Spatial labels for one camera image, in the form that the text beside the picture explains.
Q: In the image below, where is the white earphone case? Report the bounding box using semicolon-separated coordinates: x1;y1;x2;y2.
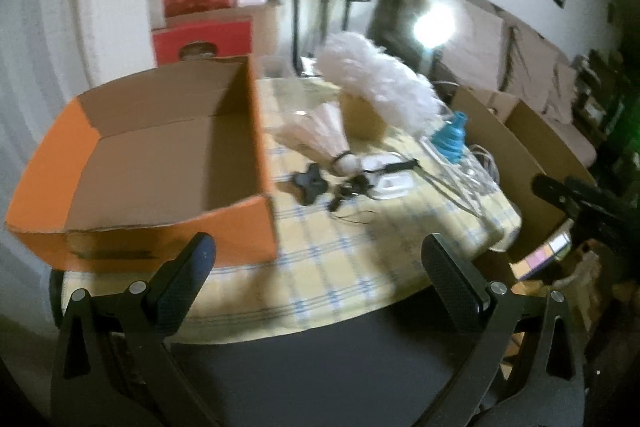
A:
369;172;414;200

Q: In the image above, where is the blue collapsible funnel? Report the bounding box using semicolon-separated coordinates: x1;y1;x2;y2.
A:
431;110;468;165

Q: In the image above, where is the black star-shaped gadget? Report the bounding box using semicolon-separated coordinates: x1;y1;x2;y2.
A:
291;162;329;206

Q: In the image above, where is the white feather shuttlecock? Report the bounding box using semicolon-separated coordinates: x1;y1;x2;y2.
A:
277;101;361;176

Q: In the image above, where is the white fluffy duster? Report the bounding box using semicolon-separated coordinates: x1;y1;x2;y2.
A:
314;31;494;212

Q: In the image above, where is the orange cardboard box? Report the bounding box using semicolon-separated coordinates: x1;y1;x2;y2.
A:
6;56;278;273

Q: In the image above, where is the brown cardboard box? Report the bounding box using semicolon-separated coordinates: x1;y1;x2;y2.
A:
450;87;594;260

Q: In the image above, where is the yellow plaid tablecloth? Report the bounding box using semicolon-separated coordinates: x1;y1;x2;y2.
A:
172;78;522;345

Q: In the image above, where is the yellow sponge pack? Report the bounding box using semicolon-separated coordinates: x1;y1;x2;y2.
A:
338;92;387;142

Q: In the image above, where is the beige sofa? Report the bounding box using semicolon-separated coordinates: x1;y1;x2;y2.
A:
368;0;597;167

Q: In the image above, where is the lower red chocolate box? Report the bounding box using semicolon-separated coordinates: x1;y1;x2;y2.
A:
152;18;253;66

